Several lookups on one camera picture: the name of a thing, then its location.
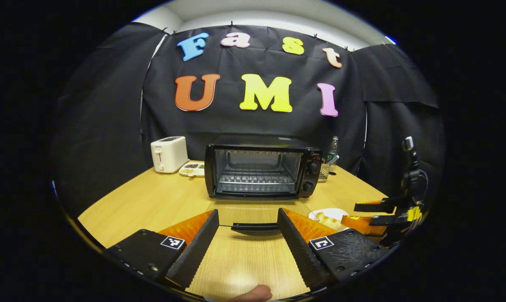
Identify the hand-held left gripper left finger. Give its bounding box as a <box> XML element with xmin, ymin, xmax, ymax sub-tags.
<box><xmin>105</xmin><ymin>209</ymin><xmax>220</xmax><ymax>290</ymax></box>

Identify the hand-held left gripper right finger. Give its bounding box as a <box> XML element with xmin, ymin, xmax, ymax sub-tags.
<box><xmin>277</xmin><ymin>208</ymin><xmax>391</xmax><ymax>291</ymax></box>

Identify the golden croissant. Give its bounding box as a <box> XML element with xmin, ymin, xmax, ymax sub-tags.
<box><xmin>316</xmin><ymin>212</ymin><xmax>342</xmax><ymax>230</ymax></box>

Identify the black electric oven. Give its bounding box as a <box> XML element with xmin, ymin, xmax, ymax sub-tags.
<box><xmin>205</xmin><ymin>141</ymin><xmax>324</xmax><ymax>236</ymax></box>

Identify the metal oven rack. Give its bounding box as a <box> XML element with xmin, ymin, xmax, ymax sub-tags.
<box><xmin>218</xmin><ymin>170</ymin><xmax>298</xmax><ymax>194</ymax></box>

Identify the white plate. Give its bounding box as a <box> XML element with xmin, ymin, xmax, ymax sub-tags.
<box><xmin>309</xmin><ymin>208</ymin><xmax>350</xmax><ymax>232</ymax></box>

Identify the metal mesh holder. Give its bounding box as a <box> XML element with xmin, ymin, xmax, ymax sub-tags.
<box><xmin>319</xmin><ymin>154</ymin><xmax>338</xmax><ymax>182</ymax></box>

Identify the clear plastic water bottle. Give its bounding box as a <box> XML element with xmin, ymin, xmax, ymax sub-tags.
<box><xmin>326</xmin><ymin>136</ymin><xmax>340</xmax><ymax>167</ymax></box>

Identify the divided snack tray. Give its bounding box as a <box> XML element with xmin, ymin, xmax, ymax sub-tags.
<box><xmin>179</xmin><ymin>161</ymin><xmax>205</xmax><ymax>177</ymax></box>

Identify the white toaster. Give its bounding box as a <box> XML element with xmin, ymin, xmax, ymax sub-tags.
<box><xmin>151</xmin><ymin>136</ymin><xmax>189</xmax><ymax>174</ymax></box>

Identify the black backdrop cloth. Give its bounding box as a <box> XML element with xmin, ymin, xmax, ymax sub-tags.
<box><xmin>54</xmin><ymin>22</ymin><xmax>446</xmax><ymax>219</ymax></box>

